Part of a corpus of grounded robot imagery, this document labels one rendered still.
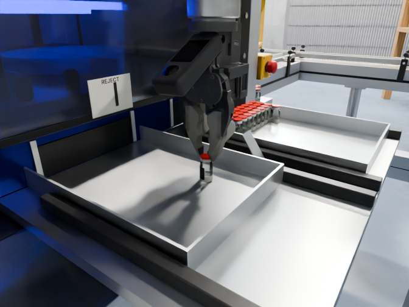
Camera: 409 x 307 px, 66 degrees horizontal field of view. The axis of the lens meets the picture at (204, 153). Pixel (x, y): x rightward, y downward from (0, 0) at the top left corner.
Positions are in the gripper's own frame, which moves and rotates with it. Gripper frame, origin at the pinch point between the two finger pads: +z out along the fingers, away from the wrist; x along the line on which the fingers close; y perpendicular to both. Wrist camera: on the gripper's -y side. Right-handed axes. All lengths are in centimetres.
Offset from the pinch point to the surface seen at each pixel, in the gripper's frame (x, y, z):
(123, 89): 15.0, -2.8, -9.2
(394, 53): 24, 488, 27
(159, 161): 11.6, 1.1, 5.1
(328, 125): -8.9, 41.4, 4.7
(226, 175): -1.9, 3.8, 5.2
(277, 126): 1.6, 34.2, 5.1
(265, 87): 26, 79, 6
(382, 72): -9, 118, 2
